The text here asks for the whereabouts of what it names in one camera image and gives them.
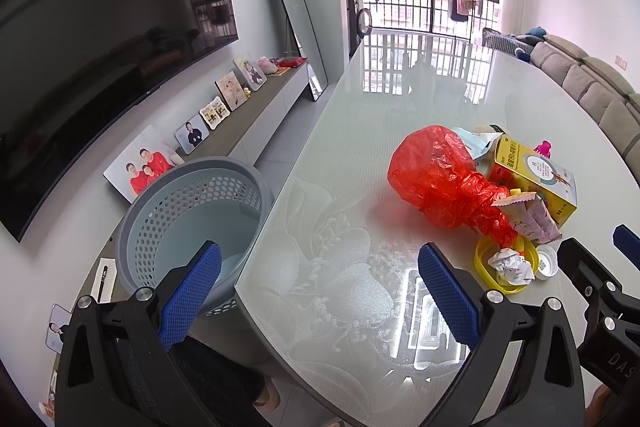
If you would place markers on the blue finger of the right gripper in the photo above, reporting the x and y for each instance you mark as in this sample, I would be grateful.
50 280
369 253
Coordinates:
628 244
587 274

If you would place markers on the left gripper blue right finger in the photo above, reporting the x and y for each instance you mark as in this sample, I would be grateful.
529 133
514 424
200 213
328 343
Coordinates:
461 310

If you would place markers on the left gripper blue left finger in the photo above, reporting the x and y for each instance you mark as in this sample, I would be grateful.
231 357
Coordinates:
193 283

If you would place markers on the white bottle cap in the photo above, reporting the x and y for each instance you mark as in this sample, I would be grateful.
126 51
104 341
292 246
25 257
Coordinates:
548 265

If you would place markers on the white paper ball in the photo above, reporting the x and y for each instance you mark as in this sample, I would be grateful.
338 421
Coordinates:
512 267

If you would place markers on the pink snack wrapper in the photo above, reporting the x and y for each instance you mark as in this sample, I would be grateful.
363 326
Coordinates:
528 215

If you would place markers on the yellow medicine box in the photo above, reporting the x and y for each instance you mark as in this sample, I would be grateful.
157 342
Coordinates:
517 166

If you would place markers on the red plastic bag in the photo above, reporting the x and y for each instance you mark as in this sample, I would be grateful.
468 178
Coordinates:
433 171

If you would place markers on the light blue wipes packet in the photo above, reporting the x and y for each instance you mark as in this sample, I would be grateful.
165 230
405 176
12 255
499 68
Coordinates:
481 147

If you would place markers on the beige fluffy pouch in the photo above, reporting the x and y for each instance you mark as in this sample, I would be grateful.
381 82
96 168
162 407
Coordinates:
488 128

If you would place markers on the grey perforated trash basket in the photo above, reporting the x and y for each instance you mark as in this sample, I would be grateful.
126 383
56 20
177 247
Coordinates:
215 199

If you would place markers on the person right hand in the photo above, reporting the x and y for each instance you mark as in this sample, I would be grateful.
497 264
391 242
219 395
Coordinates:
595 408

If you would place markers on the white paper with pen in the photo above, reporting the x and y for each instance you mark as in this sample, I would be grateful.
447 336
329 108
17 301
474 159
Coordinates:
104 280

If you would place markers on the portrait photo on shelf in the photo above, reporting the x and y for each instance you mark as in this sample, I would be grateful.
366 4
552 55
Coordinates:
57 325

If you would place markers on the grey sectional sofa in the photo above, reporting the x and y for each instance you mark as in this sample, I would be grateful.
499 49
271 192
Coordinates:
602 92

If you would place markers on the family photo red clothes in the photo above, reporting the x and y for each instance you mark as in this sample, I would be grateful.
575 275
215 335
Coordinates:
144 160

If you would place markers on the small portrait photo dark suit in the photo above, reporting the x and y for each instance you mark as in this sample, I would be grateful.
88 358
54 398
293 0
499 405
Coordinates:
192 134

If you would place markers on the grey TV console shelf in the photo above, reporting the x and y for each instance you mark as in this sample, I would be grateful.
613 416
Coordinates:
245 134

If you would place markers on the baby photo canvas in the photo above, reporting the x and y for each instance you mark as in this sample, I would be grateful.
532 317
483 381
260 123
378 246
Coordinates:
231 90

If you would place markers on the red packet on shelf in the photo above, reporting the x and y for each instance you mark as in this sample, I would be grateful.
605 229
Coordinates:
291 61

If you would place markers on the large black television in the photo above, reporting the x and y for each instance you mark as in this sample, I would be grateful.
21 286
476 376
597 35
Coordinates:
71 68

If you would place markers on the tall leaning mirror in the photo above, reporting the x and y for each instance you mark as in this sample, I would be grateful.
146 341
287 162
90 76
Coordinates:
306 44

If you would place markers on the scalloped frame photo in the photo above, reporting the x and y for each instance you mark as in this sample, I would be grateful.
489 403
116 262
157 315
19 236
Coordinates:
214 113

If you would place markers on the child photo frame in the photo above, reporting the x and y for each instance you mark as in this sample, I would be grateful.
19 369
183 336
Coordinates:
251 72

